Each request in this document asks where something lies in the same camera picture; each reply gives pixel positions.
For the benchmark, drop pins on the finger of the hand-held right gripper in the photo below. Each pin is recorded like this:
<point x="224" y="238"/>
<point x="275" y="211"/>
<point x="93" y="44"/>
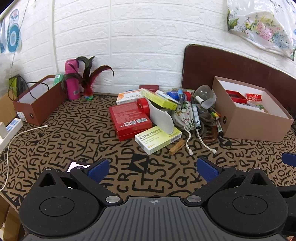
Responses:
<point x="289" y="159"/>
<point x="288" y="191"/>

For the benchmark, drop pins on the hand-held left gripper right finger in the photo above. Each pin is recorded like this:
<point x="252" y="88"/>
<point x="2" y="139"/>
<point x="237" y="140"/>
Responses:
<point x="207" y="171"/>

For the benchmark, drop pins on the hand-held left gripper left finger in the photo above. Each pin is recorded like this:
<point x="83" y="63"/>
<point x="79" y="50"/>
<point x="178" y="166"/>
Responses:
<point x="98" y="170"/>

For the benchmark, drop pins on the brown cardboard box with eyelet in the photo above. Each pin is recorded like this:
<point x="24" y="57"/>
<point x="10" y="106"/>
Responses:
<point x="249" y="126"/>

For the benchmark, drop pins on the wooden clothespin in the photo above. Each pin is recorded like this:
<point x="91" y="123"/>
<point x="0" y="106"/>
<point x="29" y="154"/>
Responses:
<point x="177" y="147"/>

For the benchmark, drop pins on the letter print tablecloth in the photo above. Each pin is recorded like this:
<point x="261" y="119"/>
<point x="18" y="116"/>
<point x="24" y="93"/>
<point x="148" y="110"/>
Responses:
<point x="69" y="139"/>

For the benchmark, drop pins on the coloured marker pens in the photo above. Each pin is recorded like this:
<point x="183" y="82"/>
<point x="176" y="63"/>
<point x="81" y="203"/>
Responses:
<point x="219" y="128"/>

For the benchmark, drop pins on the grey marker pen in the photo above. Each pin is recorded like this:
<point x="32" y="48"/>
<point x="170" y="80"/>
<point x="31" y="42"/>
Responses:
<point x="196" y="115"/>

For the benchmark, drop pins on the green label packet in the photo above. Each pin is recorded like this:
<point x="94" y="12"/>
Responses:
<point x="260" y="107"/>

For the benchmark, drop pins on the white and yellow medicine box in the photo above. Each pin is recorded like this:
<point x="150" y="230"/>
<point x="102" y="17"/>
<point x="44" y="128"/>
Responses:
<point x="155" y="141"/>

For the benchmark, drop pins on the white fabric insole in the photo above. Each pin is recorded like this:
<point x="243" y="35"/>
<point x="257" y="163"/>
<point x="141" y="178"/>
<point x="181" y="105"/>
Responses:
<point x="161" y="118"/>

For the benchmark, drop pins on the red snack packet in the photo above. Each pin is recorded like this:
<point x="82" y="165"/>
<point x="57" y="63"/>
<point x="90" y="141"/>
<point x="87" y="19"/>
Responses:
<point x="254" y="96"/>

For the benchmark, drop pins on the red tape roll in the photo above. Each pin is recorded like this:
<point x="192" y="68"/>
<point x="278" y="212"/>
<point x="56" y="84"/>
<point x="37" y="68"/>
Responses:
<point x="143" y="106"/>

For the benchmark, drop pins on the clear plastic cup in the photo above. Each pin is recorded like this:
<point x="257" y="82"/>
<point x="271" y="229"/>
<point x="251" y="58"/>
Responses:
<point x="203" y="92"/>

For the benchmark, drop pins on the orange and white medicine box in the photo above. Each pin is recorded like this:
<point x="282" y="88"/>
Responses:
<point x="127" y="96"/>

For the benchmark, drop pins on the small red box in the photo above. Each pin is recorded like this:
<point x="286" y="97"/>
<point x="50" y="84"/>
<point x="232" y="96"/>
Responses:
<point x="235" y="96"/>

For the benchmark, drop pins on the blue and white tube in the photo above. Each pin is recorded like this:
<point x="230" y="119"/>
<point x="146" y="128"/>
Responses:
<point x="173" y="94"/>

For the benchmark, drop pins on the brown open cardboard box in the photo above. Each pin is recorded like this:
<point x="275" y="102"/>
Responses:
<point x="44" y="104"/>

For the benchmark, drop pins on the yellow-green medicine box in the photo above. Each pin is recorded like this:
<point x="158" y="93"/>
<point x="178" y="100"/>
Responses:
<point x="159" y="98"/>

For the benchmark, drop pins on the red feather shuttlecock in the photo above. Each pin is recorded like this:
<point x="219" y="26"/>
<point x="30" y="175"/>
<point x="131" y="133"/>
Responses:
<point x="90" y="81"/>

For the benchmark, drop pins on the pink thermos bottle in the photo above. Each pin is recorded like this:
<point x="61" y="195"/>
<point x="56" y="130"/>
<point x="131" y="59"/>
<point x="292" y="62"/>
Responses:
<point x="72" y="81"/>

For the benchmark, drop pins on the white power strip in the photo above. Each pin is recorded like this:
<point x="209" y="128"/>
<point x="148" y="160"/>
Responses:
<point x="10" y="132"/>

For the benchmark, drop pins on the dark red box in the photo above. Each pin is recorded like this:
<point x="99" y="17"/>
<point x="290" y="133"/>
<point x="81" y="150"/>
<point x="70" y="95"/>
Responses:
<point x="149" y="88"/>

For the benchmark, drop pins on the plain cardboard carton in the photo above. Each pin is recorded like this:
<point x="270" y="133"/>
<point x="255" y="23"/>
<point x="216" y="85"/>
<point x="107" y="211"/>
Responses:
<point x="9" y="222"/>

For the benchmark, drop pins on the dark brown headboard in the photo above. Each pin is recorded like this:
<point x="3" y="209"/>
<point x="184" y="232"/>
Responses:
<point x="219" y="64"/>

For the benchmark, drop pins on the green and black charger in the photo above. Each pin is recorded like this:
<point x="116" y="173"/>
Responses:
<point x="17" y="83"/>

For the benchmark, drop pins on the floral plastic bag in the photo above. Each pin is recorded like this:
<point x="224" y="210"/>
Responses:
<point x="263" y="25"/>

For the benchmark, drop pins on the white wall pipe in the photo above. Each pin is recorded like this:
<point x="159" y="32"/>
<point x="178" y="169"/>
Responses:
<point x="55" y="34"/>

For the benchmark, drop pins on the blue wall sticker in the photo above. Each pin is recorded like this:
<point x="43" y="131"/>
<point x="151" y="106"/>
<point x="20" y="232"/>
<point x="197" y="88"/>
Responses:
<point x="12" y="34"/>

